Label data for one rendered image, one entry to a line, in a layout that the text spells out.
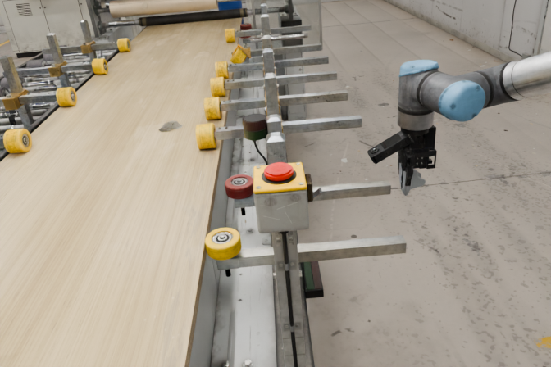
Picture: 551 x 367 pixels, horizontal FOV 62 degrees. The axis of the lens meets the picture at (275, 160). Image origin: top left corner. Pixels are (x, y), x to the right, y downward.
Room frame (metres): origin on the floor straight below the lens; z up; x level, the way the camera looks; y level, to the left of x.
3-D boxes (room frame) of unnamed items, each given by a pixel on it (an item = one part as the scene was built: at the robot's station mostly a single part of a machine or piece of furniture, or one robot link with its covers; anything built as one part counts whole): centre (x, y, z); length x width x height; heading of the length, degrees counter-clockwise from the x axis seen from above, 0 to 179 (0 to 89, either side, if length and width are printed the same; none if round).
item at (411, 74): (1.09, -0.37, 1.14); 0.10 x 0.09 x 0.12; 21
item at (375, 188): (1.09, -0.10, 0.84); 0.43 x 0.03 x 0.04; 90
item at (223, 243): (0.85, 0.13, 0.85); 0.08 x 0.08 x 0.11
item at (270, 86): (1.30, -0.01, 0.90); 0.03 x 0.03 x 0.48; 0
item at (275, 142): (0.80, 0.00, 0.93); 0.03 x 0.03 x 0.48; 0
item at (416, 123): (1.10, -0.37, 1.05); 0.10 x 0.09 x 0.05; 0
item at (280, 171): (0.54, 0.00, 1.22); 0.04 x 0.04 x 0.02
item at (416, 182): (1.08, -0.37, 0.86); 0.06 x 0.03 x 0.09; 90
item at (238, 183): (1.10, 0.10, 0.85); 0.08 x 0.08 x 0.11
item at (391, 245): (0.84, -0.06, 0.84); 0.43 x 0.03 x 0.04; 90
